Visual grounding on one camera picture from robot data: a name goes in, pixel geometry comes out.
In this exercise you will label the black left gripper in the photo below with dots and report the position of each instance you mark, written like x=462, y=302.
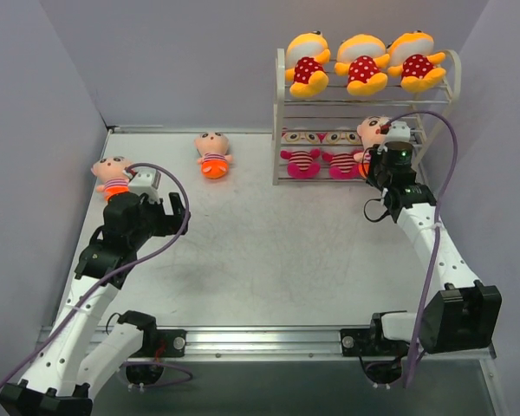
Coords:
x=165, y=221

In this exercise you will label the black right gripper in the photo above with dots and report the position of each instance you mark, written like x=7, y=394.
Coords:
x=377, y=172

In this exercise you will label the peach doll plush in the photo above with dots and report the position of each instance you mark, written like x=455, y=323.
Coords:
x=111, y=174
x=214, y=158
x=370, y=134

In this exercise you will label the pink panda plush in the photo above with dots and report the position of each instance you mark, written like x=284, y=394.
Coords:
x=302, y=163
x=339, y=151

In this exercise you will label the peach doll plush back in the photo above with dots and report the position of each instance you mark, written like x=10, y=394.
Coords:
x=214, y=158

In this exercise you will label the pink panda plush back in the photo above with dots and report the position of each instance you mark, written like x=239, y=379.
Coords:
x=302, y=163

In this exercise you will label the yellow plush red dotted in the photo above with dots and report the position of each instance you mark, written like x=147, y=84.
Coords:
x=362, y=59
x=413, y=60
x=305, y=58

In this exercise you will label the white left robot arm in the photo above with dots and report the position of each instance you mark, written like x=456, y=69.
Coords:
x=61, y=377

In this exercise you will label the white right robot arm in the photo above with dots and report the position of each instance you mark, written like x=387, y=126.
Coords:
x=457, y=312

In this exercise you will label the cream metal-rod shelf rack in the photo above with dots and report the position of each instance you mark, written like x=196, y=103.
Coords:
x=333, y=110

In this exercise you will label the aluminium front mounting rail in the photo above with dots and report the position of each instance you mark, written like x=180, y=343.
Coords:
x=264, y=342

